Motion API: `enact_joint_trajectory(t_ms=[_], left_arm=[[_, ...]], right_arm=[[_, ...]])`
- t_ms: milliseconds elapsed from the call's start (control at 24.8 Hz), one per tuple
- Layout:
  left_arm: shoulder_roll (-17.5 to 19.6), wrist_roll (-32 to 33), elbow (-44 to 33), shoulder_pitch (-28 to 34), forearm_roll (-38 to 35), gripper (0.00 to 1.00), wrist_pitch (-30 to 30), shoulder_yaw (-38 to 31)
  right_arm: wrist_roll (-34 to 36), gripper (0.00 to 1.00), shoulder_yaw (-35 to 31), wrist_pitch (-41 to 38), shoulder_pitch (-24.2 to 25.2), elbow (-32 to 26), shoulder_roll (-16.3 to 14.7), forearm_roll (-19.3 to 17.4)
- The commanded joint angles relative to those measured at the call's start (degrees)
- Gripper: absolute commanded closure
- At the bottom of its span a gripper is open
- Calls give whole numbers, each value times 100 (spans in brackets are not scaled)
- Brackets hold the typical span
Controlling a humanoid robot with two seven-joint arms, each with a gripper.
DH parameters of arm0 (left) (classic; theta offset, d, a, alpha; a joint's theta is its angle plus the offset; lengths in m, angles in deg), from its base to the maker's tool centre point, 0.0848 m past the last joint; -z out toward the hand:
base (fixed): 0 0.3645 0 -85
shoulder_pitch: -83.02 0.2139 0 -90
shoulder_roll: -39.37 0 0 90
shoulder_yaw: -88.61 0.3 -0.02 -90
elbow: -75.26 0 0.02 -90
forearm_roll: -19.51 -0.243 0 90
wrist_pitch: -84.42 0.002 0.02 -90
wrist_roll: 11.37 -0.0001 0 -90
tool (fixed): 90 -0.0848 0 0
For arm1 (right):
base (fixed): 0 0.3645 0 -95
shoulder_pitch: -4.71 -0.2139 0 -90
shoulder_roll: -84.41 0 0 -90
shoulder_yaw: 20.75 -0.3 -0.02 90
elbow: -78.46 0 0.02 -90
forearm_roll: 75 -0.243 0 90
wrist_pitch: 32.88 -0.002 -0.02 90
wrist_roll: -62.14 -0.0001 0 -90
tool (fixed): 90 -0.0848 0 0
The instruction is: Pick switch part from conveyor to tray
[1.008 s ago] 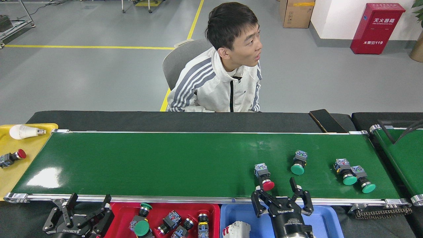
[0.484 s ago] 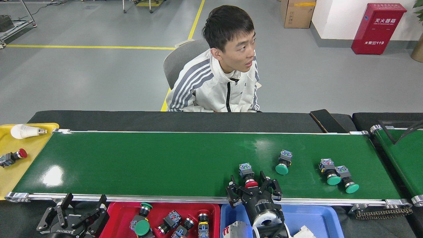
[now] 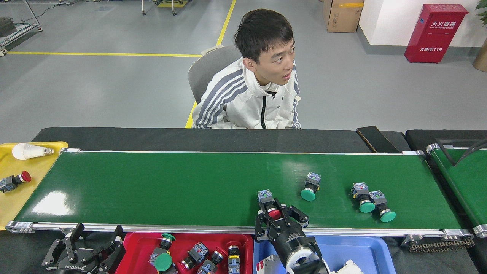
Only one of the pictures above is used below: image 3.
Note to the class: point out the blue plastic bin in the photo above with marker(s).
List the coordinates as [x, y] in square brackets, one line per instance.
[354, 251]

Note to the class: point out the black metal bracket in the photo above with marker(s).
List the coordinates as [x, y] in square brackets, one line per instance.
[445, 152]

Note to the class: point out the large red plastic bin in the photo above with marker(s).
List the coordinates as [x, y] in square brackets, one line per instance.
[140, 247]

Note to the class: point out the grey metal rack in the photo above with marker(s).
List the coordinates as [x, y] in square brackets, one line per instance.
[15, 36]

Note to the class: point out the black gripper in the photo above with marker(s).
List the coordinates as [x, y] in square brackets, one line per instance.
[80, 268]
[291, 238]

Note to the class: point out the long green conveyor belt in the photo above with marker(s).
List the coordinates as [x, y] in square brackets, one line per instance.
[171, 182]

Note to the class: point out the white wheeled stand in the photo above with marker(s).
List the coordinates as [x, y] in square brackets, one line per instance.
[144, 8]

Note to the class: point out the person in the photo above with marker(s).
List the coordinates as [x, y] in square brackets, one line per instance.
[236, 102]

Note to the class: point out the potted plant in golden pot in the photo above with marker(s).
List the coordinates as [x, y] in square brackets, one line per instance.
[482, 57]

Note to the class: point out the yellow plastic tray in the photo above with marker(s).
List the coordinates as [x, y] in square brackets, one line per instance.
[23, 205]

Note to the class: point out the red fire extinguisher cabinet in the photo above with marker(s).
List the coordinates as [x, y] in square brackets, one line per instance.
[433, 36]

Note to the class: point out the short green conveyor belt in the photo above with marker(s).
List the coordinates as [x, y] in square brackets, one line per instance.
[468, 186]

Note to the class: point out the grey office chair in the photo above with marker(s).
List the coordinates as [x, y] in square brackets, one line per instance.
[205, 68]

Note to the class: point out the white circuit breaker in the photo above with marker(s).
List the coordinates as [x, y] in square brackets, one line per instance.
[268, 266]
[348, 268]

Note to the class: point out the brown cardboard box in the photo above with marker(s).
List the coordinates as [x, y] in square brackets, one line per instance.
[342, 17]

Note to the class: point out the white light bulb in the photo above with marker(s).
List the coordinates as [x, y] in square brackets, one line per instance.
[26, 151]

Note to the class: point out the black rectangular pad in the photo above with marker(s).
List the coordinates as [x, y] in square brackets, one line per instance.
[378, 140]

